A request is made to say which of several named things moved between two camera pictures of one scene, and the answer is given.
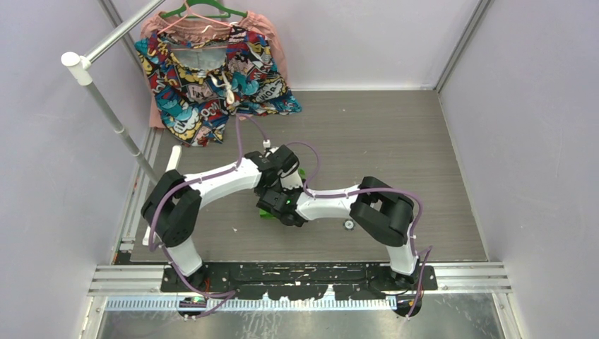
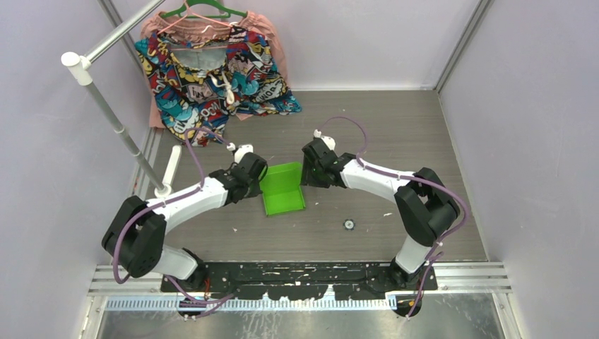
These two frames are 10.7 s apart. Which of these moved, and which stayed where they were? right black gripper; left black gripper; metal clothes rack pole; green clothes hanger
Moved: right black gripper; left black gripper
Stayed: green clothes hanger; metal clothes rack pole
